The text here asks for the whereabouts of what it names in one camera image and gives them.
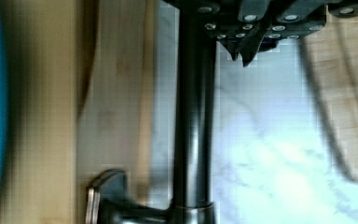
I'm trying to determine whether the wooden drawer with black handle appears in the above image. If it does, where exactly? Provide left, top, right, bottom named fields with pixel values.
left=0, top=0, right=219, bottom=224

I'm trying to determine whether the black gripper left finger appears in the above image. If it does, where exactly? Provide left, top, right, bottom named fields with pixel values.
left=163, top=0, right=274, bottom=61

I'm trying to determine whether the bamboo cutting board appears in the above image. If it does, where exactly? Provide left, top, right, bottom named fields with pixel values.
left=301, top=15, right=358, bottom=184

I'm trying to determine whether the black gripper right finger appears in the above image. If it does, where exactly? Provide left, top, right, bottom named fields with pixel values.
left=238, top=0, right=358, bottom=66

